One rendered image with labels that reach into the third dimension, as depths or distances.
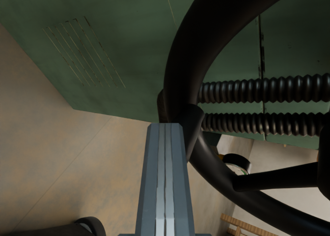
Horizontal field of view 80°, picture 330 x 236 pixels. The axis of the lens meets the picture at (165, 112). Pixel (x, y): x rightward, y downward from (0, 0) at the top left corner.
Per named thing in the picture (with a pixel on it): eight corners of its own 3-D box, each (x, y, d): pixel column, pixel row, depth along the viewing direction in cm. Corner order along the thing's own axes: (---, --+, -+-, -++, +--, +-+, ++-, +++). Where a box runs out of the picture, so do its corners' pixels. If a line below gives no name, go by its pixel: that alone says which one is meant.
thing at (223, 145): (184, 141, 48) (216, 147, 43) (203, 106, 55) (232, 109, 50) (193, 161, 53) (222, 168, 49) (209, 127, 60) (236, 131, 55)
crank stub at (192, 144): (174, 182, 10) (174, 197, 12) (212, 106, 13) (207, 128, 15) (133, 161, 11) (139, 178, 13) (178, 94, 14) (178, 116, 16)
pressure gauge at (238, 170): (208, 159, 43) (248, 168, 38) (214, 145, 45) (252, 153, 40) (213, 174, 47) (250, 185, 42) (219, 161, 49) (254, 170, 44)
